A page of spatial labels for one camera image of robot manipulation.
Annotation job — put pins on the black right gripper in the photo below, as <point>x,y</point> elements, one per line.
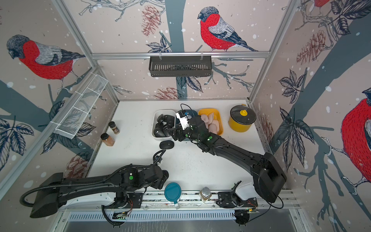
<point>177,133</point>

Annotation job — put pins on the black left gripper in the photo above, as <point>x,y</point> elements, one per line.
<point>161,182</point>

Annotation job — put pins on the black mouse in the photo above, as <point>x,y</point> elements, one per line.
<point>158,132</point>
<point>170,120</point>
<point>160,118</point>
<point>165,145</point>

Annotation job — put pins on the pink mouse top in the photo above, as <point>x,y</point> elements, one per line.
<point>210,117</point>

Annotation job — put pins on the pink mouse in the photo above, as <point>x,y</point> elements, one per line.
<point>214,127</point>
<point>205,119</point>
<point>210,117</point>

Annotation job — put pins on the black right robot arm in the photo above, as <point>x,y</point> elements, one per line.
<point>267,174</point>

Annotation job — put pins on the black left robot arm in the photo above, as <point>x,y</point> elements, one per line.
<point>57,190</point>

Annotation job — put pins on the teal storage box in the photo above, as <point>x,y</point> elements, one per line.
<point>192,114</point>

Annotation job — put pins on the white storage box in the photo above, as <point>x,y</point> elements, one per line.
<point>163,125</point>

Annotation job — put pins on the yellow storage box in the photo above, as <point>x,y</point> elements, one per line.
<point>217,116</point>

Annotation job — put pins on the teal round lid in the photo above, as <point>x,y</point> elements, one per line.
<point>173,193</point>

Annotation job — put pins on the glass jar silver lid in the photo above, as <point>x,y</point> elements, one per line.
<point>205,194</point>

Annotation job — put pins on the spice jar brown contents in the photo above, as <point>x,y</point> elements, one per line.
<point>107,139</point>

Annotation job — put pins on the spice jar dark lid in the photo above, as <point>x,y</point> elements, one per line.
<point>114,127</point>

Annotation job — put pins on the yellow pot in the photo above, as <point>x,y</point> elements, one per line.
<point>238,127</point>

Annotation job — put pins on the glass lid yellow knob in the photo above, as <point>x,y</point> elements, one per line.
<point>243,115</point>

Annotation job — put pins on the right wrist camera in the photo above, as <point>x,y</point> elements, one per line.
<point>183,116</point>

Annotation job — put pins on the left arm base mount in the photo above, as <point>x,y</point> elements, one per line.
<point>128,200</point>

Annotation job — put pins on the black hanging wire basket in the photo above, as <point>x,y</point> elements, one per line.
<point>182,66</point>

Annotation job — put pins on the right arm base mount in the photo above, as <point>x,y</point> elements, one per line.
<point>230,199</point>

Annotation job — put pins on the white wire mesh shelf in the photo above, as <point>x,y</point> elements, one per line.
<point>73,121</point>

